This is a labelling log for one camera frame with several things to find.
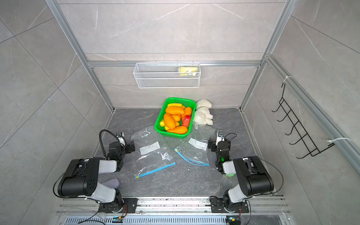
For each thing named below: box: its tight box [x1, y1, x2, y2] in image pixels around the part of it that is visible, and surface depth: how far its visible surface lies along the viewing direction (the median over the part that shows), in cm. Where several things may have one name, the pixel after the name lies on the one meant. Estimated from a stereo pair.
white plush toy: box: [194, 98, 214, 126], surface depth 108 cm
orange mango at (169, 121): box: [163, 112, 176, 130], surface depth 99 cm
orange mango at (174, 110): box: [165, 105, 185, 115], surface depth 108 cm
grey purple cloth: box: [101, 178, 120, 189], surface depth 80 cm
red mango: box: [182, 114, 191, 127], surface depth 103 cm
